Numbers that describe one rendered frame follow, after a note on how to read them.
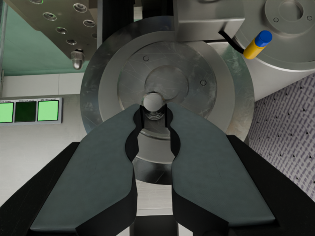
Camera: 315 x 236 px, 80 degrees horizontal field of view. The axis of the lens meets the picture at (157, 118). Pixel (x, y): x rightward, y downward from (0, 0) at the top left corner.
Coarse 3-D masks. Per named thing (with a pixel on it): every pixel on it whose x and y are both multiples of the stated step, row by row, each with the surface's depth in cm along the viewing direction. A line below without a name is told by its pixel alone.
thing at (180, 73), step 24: (144, 48) 14; (168, 48) 14; (192, 48) 14; (120, 72) 14; (144, 72) 14; (168, 72) 15; (192, 72) 14; (120, 96) 14; (168, 96) 14; (192, 96) 14; (216, 96) 14
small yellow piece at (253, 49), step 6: (222, 30) 15; (264, 30) 12; (222, 36) 15; (228, 36) 15; (258, 36) 12; (264, 36) 11; (270, 36) 11; (228, 42) 15; (252, 42) 12; (258, 42) 12; (264, 42) 11; (234, 48) 14; (240, 48) 14; (246, 48) 13; (252, 48) 12; (258, 48) 12; (246, 54) 13; (252, 54) 13
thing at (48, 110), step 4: (40, 104) 50; (44, 104) 50; (48, 104) 50; (52, 104) 50; (56, 104) 50; (40, 108) 50; (44, 108) 50; (48, 108) 50; (52, 108) 50; (56, 108) 50; (40, 112) 50; (44, 112) 50; (48, 112) 50; (52, 112) 50; (56, 112) 50; (40, 116) 49; (44, 116) 49; (48, 116) 49; (52, 116) 49; (56, 116) 49
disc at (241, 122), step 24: (144, 24) 17; (168, 24) 17; (216, 48) 16; (96, 72) 16; (240, 72) 16; (96, 96) 16; (240, 96) 16; (96, 120) 16; (240, 120) 15; (144, 168) 15; (168, 168) 15
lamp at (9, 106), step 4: (0, 104) 50; (4, 104) 50; (8, 104) 50; (12, 104) 50; (0, 108) 50; (4, 108) 50; (8, 108) 50; (12, 108) 50; (0, 112) 50; (4, 112) 50; (8, 112) 50; (0, 116) 50; (4, 116) 50; (8, 116) 50; (0, 120) 50; (4, 120) 50; (8, 120) 50
